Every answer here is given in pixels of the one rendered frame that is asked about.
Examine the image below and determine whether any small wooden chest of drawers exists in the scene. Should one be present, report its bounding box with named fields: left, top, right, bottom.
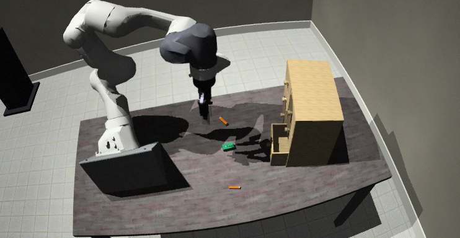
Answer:
left=286, top=59, right=344, bottom=167

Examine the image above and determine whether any copper and orange battery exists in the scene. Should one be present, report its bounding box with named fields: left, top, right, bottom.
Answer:
left=219, top=117, right=228, bottom=125

